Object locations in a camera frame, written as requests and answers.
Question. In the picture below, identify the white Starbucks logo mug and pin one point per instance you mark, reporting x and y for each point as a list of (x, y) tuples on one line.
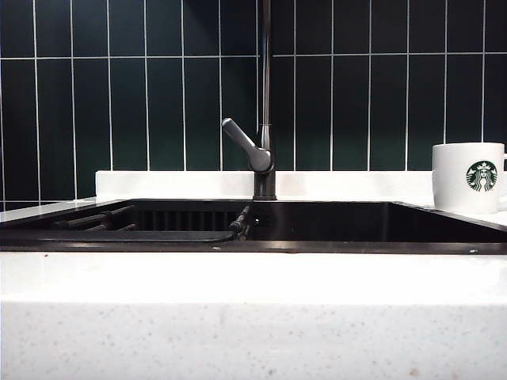
[(449, 182)]

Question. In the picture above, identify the black sink basin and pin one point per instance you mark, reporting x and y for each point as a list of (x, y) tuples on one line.
[(336, 226)]

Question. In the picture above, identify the black sink drain rack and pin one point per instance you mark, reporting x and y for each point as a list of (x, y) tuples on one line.
[(158, 236)]

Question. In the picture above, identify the dark metal sink faucet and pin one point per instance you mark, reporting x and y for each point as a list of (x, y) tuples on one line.
[(265, 79)]

